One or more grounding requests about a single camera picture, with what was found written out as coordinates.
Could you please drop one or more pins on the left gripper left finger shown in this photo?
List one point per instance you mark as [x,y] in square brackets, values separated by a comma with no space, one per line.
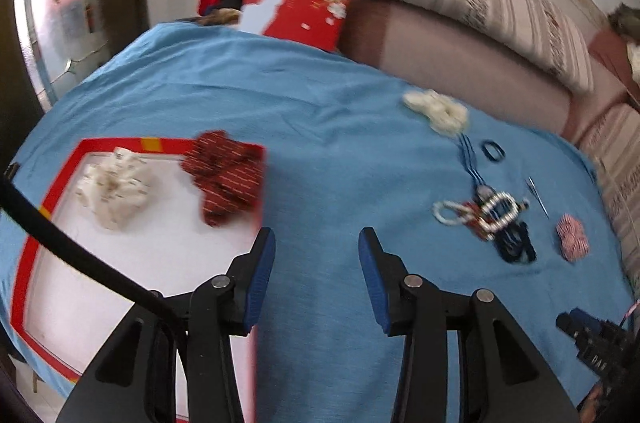
[133,376]

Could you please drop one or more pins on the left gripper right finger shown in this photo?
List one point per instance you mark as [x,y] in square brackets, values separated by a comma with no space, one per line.
[503,377]

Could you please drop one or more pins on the red plaid scrunchie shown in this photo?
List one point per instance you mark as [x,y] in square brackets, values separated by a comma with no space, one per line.
[573,240]

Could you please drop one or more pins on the thick black wavy scrunchie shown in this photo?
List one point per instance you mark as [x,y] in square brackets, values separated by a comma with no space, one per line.
[514,245]

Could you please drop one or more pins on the white dotted scrunchie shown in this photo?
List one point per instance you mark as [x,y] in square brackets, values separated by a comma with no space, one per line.
[115,189]

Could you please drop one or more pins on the red dotted scrunchie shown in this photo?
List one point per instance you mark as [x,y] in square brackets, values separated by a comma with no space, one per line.
[228,173]

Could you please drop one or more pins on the red jewelry tray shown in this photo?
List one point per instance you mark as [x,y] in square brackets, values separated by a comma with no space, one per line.
[65,317]

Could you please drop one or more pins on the person's right hand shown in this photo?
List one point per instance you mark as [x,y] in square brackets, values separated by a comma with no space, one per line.
[592,404]

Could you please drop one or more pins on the blue bed cloth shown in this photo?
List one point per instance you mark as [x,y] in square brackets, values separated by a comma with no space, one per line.
[344,153]

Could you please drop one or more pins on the silver tweezers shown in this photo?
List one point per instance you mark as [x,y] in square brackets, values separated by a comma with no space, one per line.
[532,187]

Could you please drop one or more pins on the striped cushion at right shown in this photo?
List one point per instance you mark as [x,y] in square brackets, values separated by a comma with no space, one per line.
[612,144]

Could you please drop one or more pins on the cream fuzzy scrunchie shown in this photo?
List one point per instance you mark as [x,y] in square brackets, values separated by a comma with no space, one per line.
[445,116]

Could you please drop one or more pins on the pink sofa bolster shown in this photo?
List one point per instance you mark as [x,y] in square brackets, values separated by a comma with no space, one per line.
[432,51]

